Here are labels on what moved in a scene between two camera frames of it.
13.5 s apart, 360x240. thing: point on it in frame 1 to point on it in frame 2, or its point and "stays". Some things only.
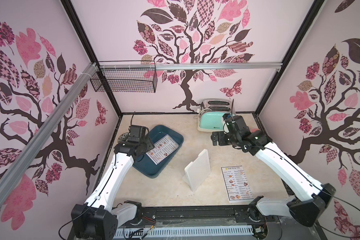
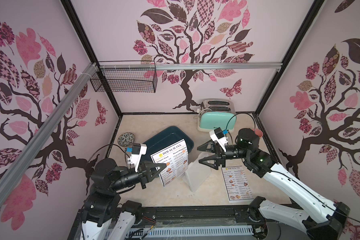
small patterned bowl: (123, 137) stays
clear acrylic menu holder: (197, 170) stays
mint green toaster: (210, 116) stays
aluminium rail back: (218, 66) stays
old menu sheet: (237, 186) stays
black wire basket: (126, 76) stays
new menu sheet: (162, 149) to (175, 157)
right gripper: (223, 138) to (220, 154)
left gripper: (150, 145) to (149, 174)
